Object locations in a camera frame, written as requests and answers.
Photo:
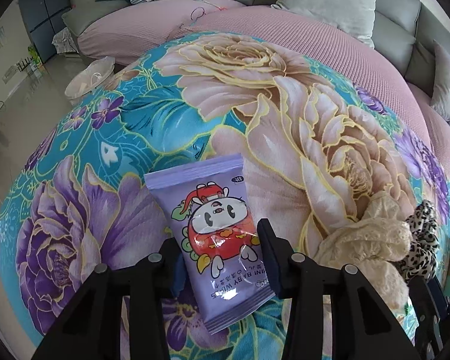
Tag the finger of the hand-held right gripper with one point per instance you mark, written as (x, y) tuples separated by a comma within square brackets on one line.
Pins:
[(431, 307)]

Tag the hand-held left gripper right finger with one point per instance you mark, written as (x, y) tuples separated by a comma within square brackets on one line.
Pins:
[(275, 270)]

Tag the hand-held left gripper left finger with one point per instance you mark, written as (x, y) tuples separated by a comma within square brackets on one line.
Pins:
[(178, 281)]

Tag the purple cartoon wipes packet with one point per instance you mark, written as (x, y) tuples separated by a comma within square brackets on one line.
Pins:
[(217, 232)]

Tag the leopard print cloth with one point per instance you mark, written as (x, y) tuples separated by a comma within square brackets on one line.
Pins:
[(420, 251)]

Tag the cream lace cloth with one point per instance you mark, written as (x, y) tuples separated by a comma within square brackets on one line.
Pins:
[(360, 240)]

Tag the floral printed blanket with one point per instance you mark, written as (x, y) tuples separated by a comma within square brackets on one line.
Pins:
[(247, 120)]

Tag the white plastic bin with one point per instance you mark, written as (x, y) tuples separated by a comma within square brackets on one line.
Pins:
[(86, 82)]

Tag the pink sofa cover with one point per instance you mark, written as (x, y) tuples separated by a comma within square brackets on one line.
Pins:
[(285, 30)]

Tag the patterned fabric stool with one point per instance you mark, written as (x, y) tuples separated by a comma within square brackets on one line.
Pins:
[(65, 43)]

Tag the grey square pillow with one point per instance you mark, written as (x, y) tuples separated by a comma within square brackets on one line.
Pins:
[(322, 3)]

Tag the grey refrigerator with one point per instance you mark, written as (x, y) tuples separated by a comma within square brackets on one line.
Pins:
[(41, 18)]

